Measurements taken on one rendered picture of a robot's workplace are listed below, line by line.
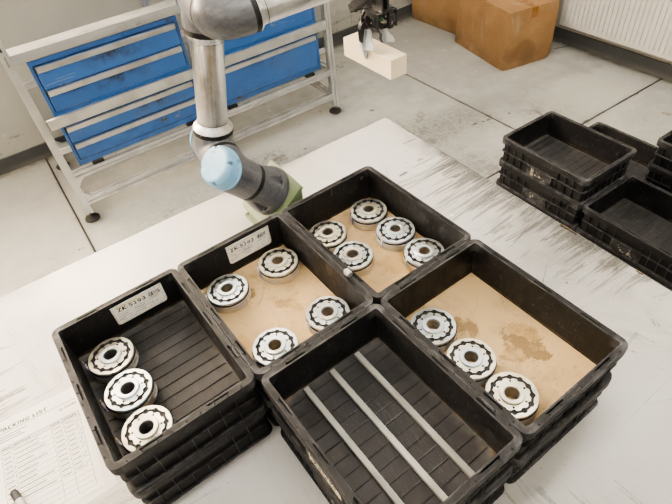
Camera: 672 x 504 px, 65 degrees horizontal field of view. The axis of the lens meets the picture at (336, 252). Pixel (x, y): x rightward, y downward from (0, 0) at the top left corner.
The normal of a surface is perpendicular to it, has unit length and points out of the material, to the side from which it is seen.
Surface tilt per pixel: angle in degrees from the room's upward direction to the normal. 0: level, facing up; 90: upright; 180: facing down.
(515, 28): 90
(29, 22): 90
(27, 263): 0
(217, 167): 42
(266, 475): 0
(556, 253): 0
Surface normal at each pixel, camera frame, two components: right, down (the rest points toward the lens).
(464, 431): -0.09, -0.71
